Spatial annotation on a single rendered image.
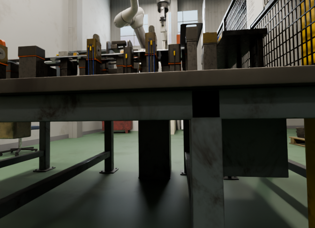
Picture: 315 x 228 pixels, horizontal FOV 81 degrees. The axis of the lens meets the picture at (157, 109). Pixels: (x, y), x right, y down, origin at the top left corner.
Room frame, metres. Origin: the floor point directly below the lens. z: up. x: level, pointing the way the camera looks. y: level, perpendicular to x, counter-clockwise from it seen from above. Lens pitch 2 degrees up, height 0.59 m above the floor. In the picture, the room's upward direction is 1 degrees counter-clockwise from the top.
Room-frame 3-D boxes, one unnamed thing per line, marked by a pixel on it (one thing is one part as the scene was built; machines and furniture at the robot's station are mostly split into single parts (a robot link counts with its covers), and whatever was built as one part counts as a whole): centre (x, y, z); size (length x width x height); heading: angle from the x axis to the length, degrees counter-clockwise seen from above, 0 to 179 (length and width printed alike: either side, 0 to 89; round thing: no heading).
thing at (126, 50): (1.07, 0.17, 0.84); 0.10 x 0.05 x 0.29; 174
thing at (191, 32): (0.84, -0.16, 0.84); 0.05 x 0.05 x 0.29; 84
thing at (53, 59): (1.28, 0.44, 1.00); 1.38 x 0.22 x 0.02; 84
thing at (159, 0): (1.23, -0.05, 1.37); 0.09 x 0.09 x 0.06
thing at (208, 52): (1.07, -0.31, 0.88); 0.08 x 0.08 x 0.36; 84
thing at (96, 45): (1.09, 0.38, 0.87); 0.12 x 0.07 x 0.35; 174
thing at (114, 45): (1.47, 0.29, 0.95); 0.18 x 0.13 x 0.49; 84
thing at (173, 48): (1.02, -0.10, 0.84); 0.12 x 0.07 x 0.28; 174
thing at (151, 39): (1.02, 0.03, 0.87); 0.12 x 0.07 x 0.35; 174
